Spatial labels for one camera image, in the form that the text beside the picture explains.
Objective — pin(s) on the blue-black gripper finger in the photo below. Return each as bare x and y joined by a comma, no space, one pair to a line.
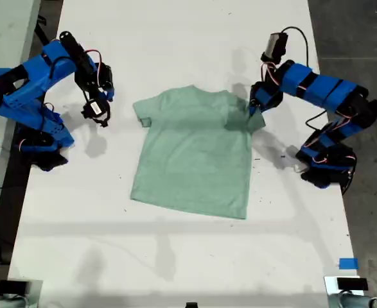
254,106
109,95

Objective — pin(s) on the pale grey side table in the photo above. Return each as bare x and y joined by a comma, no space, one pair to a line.
2,48

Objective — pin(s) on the grey metal tube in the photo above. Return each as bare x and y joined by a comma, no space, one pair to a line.
361,301
2,303

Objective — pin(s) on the long blue tape strip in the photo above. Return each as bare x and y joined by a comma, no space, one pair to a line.
2,73

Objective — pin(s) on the blue-black robot arm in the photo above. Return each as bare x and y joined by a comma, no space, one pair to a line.
24,93
323,85

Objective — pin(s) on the silver metal plate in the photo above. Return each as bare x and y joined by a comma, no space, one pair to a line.
35,295
330,295

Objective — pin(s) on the small black box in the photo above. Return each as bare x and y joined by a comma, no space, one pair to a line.
352,284
13,286

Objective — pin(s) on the black camera box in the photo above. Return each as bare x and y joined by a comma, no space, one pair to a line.
95,109
273,45

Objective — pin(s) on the black stand leg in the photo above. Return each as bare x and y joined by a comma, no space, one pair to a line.
45,35

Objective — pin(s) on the black camera stalk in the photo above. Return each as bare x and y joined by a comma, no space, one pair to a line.
86,94
276,62

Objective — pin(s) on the pale green T-shirt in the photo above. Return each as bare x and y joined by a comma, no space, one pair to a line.
191,154

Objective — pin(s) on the square blue tape piece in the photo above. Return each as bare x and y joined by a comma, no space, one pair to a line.
348,263

